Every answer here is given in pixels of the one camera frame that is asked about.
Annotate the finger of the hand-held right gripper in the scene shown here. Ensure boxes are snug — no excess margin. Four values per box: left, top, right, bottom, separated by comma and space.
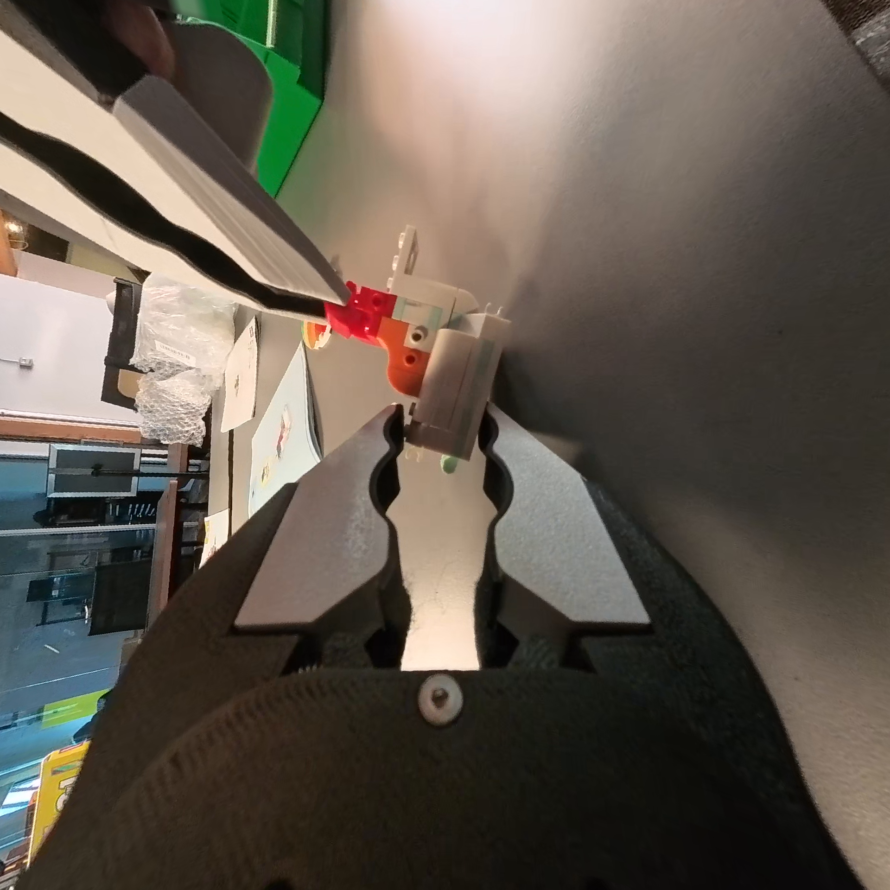
0, 28, 349, 307
0, 114, 329, 322

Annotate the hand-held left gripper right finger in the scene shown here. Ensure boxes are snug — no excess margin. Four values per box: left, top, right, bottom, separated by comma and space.
482, 405, 655, 634

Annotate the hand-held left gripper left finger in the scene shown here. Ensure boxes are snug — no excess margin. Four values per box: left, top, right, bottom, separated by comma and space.
233, 403, 406, 635

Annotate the white red green lego build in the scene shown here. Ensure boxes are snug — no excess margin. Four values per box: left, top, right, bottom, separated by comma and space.
327, 226, 512, 463

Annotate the person's right hand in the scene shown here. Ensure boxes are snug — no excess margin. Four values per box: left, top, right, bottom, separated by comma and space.
114, 0, 176, 76

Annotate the green box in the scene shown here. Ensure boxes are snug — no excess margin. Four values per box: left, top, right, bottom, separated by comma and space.
257, 0, 328, 199

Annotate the printed paper sheet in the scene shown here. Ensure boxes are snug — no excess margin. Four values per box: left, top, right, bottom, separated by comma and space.
198, 508, 230, 567

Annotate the black cardboard box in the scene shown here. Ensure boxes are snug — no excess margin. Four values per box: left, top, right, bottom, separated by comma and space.
101, 277, 150, 411

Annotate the light blue instruction booklet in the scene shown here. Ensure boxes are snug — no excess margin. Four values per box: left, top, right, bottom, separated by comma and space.
249, 344, 324, 519

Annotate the clear plastic bag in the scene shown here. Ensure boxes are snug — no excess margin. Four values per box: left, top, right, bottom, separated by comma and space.
132, 273, 234, 380

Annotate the white paper leaflet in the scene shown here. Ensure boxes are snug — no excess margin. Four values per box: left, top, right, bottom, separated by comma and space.
221, 314, 261, 433

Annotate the bubble wrap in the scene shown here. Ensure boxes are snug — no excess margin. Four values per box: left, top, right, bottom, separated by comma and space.
135, 375, 210, 447

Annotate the yellow box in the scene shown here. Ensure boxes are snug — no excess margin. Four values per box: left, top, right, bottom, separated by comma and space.
24, 740, 91, 870

